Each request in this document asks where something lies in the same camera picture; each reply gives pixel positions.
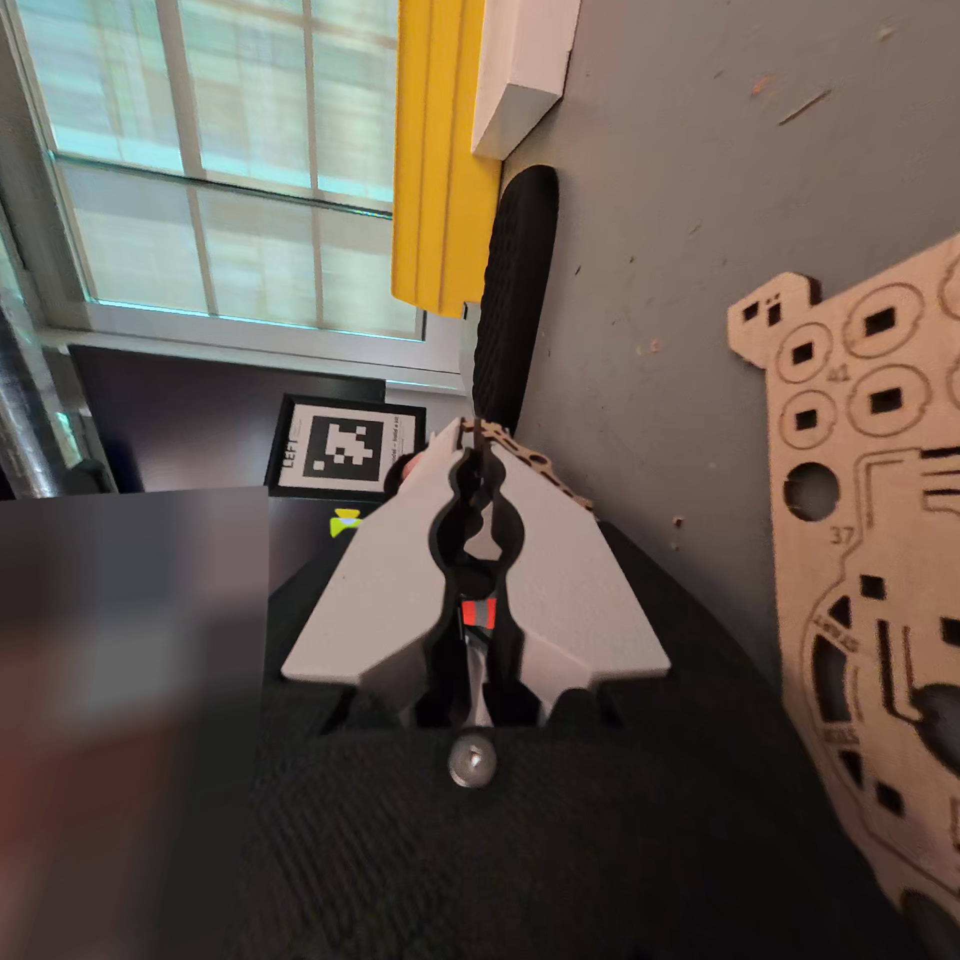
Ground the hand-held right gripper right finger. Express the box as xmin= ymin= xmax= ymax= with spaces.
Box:
xmin=482 ymin=441 xmax=672 ymax=715

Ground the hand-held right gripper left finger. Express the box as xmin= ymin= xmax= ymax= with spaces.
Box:
xmin=281 ymin=418 xmax=481 ymax=727

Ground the small wooden model part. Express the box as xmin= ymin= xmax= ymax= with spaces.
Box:
xmin=468 ymin=414 xmax=599 ymax=520

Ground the laser-cut wooden parts sheet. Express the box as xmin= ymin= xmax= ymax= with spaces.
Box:
xmin=726 ymin=232 xmax=960 ymax=960

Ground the person's left hand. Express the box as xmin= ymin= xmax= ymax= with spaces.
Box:
xmin=390 ymin=450 xmax=430 ymax=498

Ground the metal pipe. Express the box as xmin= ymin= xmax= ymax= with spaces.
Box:
xmin=0 ymin=296 xmax=78 ymax=502

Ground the black textured pad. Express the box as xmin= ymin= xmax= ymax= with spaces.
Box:
xmin=471 ymin=163 xmax=561 ymax=430

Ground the white-framed window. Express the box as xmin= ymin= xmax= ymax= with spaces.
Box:
xmin=0 ymin=0 xmax=468 ymax=376

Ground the white box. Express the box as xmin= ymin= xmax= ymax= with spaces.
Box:
xmin=469 ymin=0 xmax=583 ymax=162

